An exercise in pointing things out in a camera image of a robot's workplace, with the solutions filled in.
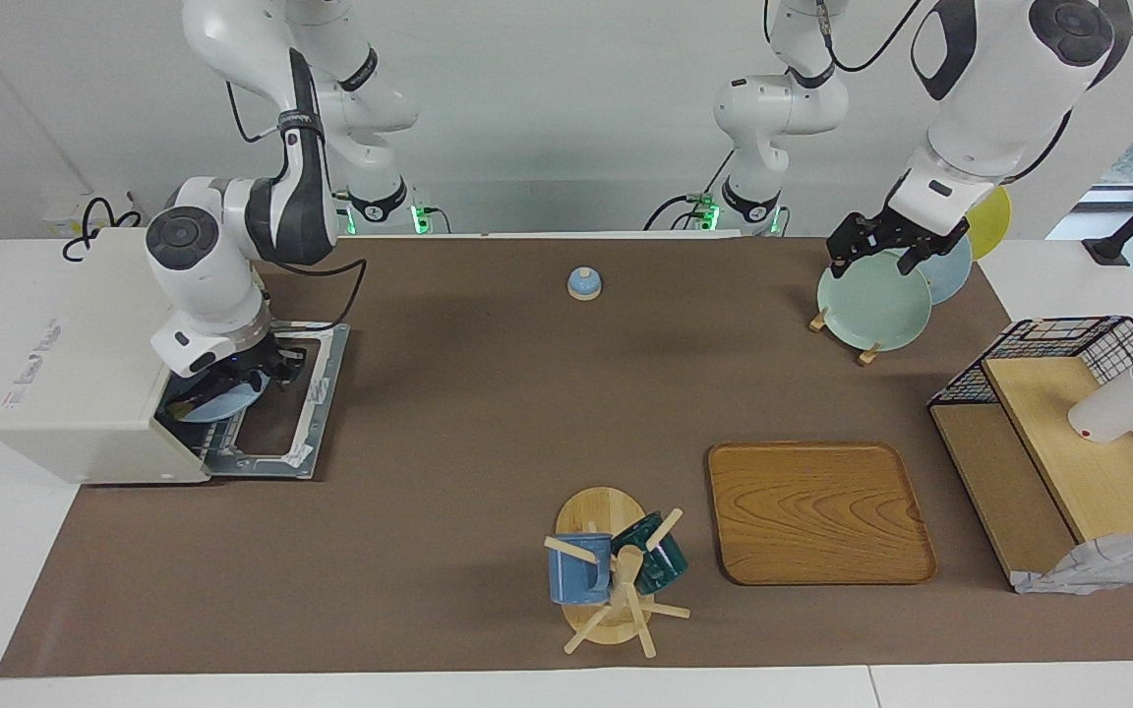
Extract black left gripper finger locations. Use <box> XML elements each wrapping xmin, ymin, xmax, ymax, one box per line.
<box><xmin>897</xmin><ymin>224</ymin><xmax>971</xmax><ymax>277</ymax></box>
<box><xmin>826</xmin><ymin>212</ymin><xmax>867</xmax><ymax>272</ymax></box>

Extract glass oven door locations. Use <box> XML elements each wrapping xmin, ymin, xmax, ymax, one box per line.
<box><xmin>208</xmin><ymin>323</ymin><xmax>351</xmax><ymax>481</ymax></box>

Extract light blue ribbed plate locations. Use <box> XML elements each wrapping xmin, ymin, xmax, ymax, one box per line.
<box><xmin>165</xmin><ymin>379</ymin><xmax>268</xmax><ymax>425</ymax></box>

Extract white toaster oven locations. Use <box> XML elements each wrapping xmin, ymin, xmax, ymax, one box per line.
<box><xmin>0</xmin><ymin>228</ymin><xmax>253</xmax><ymax>485</ymax></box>

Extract light blue smooth plate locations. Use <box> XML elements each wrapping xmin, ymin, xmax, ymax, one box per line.
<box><xmin>906</xmin><ymin>236</ymin><xmax>974</xmax><ymax>306</ymax></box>

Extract yellow plate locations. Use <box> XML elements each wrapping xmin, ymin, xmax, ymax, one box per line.
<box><xmin>965</xmin><ymin>185</ymin><xmax>1013</xmax><ymax>261</ymax></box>

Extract pale green plate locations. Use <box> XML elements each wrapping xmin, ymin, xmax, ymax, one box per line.
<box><xmin>816</xmin><ymin>248</ymin><xmax>933</xmax><ymax>352</ymax></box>

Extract wooden plate rack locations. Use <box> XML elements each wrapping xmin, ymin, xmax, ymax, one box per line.
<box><xmin>808</xmin><ymin>307</ymin><xmax>884</xmax><ymax>367</ymax></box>

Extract brown table mat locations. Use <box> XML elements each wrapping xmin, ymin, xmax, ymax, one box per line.
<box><xmin>0</xmin><ymin>236</ymin><xmax>1133</xmax><ymax>678</ymax></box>

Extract white plastic cup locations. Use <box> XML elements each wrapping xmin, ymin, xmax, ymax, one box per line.
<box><xmin>1067</xmin><ymin>360</ymin><xmax>1133</xmax><ymax>443</ymax></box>

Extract white socket box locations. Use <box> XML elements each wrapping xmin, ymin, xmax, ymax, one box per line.
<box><xmin>43</xmin><ymin>192</ymin><xmax>100</xmax><ymax>237</ymax></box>

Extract wooden step shelf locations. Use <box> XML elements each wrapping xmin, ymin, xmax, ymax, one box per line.
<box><xmin>930</xmin><ymin>356</ymin><xmax>1133</xmax><ymax>589</ymax></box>

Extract wooden serving tray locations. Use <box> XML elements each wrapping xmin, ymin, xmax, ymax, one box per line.
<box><xmin>706</xmin><ymin>442</ymin><xmax>938</xmax><ymax>587</ymax></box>

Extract wooden mug tree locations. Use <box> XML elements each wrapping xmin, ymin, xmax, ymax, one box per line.
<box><xmin>543</xmin><ymin>486</ymin><xmax>691</xmax><ymax>658</ymax></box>

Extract blue mug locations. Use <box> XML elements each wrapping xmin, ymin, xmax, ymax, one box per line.
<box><xmin>548</xmin><ymin>533</ymin><xmax>614</xmax><ymax>605</ymax></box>

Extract marble pattern cloth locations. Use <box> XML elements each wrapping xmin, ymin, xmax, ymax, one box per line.
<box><xmin>1012</xmin><ymin>529</ymin><xmax>1133</xmax><ymax>596</ymax></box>

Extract dark green mug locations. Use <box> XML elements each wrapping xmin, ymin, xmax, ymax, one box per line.
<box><xmin>612</xmin><ymin>511</ymin><xmax>689</xmax><ymax>595</ymax></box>

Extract metal wire oven rack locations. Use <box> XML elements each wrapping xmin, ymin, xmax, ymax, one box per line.
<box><xmin>158</xmin><ymin>413</ymin><xmax>253</xmax><ymax>465</ymax></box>

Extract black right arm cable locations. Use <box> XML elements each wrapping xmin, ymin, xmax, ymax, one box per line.
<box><xmin>225</xmin><ymin>79</ymin><xmax>368</xmax><ymax>332</ymax></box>

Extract black wire basket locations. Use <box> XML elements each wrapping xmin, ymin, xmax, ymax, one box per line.
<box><xmin>927</xmin><ymin>315</ymin><xmax>1133</xmax><ymax>522</ymax></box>

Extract black coiled cable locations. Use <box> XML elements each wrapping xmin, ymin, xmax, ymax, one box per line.
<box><xmin>62</xmin><ymin>197</ymin><xmax>145</xmax><ymax>262</ymax></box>

